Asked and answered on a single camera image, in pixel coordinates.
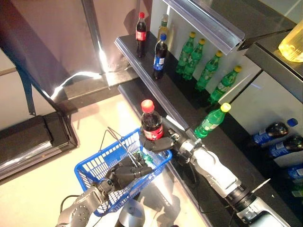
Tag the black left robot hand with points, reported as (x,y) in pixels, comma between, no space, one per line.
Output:
(127,172)

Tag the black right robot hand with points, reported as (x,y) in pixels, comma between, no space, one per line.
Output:
(161,144)

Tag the cola bottle red cap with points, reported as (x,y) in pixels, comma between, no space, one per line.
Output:
(151,123)
(141,35)

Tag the blue plastic shopping basket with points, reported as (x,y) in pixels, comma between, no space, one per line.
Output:
(94,165)

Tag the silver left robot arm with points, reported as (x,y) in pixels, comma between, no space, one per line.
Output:
(82,205)

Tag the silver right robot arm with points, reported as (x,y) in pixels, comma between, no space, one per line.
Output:
(213,165)

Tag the green drink can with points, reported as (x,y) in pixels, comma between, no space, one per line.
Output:
(297,189)

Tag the silver left robot leg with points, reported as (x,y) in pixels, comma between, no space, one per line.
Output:
(131,212)

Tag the white black shelving unit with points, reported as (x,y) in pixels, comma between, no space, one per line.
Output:
(23,132)

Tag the small yellow tea bottle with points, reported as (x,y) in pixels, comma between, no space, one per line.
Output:
(163,27)

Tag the grey metal pole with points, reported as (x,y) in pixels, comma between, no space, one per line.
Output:
(94,35)

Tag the large yellow tea bottle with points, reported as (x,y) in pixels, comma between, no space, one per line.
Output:
(293,45)

